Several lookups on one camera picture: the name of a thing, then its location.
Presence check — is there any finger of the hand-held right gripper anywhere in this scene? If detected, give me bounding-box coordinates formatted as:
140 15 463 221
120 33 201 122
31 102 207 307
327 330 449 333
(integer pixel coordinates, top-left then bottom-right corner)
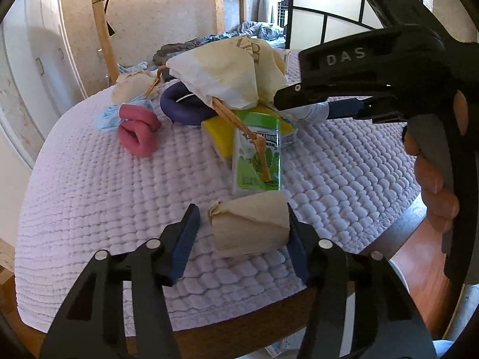
329 97 408 123
273 82 326 111

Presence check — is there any black-framed sliding door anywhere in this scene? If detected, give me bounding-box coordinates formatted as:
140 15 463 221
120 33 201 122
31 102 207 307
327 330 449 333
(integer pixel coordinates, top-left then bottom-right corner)
288 0 435 51

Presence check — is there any light blue cloth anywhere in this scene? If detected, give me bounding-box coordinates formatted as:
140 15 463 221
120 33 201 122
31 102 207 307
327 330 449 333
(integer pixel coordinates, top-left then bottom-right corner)
94 95 154 132

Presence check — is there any brown paper wad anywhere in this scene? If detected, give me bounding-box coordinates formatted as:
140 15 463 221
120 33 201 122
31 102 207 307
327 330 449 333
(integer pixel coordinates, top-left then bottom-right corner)
207 191 292 258

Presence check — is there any white cabinet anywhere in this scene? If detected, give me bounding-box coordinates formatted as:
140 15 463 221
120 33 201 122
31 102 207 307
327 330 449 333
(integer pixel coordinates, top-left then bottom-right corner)
0 0 88 169

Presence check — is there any wooden bed frame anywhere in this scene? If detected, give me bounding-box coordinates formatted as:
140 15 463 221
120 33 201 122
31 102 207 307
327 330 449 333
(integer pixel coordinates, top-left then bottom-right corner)
90 0 292 86

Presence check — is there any dark grey cloth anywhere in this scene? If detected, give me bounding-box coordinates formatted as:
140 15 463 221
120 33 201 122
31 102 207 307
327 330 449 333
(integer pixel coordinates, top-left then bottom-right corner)
153 42 199 66

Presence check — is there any printed leaflet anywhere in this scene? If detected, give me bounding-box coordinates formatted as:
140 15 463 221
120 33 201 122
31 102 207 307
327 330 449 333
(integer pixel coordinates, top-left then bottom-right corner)
265 338 300 359

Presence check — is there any cream paper bag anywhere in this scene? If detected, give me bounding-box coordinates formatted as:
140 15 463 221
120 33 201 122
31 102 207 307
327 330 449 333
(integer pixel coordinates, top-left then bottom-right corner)
144 35 289 182

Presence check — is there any green drink carton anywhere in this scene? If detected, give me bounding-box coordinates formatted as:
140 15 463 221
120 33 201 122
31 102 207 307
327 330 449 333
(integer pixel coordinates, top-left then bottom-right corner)
231 110 282 197

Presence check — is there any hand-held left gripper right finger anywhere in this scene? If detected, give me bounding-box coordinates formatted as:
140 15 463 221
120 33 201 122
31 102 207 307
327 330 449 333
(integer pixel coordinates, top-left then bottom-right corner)
286 202 438 359

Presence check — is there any pink foam roll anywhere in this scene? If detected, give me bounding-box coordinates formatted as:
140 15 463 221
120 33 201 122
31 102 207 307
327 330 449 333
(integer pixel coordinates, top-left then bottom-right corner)
118 104 162 158

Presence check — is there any grey bedding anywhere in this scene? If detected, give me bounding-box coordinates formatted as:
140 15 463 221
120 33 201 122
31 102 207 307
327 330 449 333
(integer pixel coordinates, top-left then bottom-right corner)
189 20 289 49

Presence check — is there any lavender quilted blanket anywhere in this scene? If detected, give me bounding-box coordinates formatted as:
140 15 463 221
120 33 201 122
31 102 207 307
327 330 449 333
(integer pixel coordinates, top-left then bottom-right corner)
15 50 425 331

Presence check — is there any white printed wrapper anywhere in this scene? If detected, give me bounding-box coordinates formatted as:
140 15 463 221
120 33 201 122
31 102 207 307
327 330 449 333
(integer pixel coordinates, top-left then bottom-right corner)
286 101 332 128

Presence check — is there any yellow packet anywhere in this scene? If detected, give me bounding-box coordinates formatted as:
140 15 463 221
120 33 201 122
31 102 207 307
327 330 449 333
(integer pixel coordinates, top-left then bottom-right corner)
202 105 298 159

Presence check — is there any purple rolled cloth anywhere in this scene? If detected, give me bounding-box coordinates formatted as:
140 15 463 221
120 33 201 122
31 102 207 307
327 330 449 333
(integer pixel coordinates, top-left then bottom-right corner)
160 81 218 126

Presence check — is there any wooden table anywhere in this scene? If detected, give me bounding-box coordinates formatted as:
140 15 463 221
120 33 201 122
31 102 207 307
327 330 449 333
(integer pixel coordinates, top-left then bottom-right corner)
15 198 429 359

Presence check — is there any person's right hand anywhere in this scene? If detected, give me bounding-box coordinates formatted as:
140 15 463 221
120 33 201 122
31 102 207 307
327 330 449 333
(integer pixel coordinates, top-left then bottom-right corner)
402 92 468 234

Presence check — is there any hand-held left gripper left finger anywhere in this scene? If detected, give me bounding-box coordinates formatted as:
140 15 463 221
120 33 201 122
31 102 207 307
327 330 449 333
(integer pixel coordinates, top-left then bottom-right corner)
39 204 201 359

